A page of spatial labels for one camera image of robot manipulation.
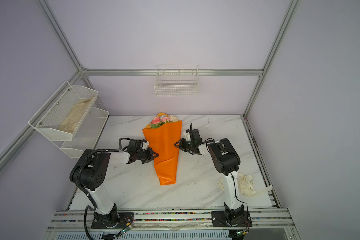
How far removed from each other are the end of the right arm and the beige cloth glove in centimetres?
58

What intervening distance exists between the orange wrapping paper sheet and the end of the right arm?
2.0 inches

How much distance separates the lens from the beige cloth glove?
2.45 feet

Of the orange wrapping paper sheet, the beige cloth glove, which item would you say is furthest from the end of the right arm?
the beige cloth glove

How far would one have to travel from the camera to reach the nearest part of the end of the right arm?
82 cm

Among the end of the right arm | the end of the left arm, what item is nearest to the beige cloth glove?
the end of the left arm

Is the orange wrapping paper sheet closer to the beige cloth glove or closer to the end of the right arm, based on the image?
the end of the right arm

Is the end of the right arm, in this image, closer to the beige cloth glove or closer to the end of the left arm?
the end of the left arm

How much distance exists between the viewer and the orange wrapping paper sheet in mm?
880

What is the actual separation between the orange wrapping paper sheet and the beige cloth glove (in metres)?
0.40
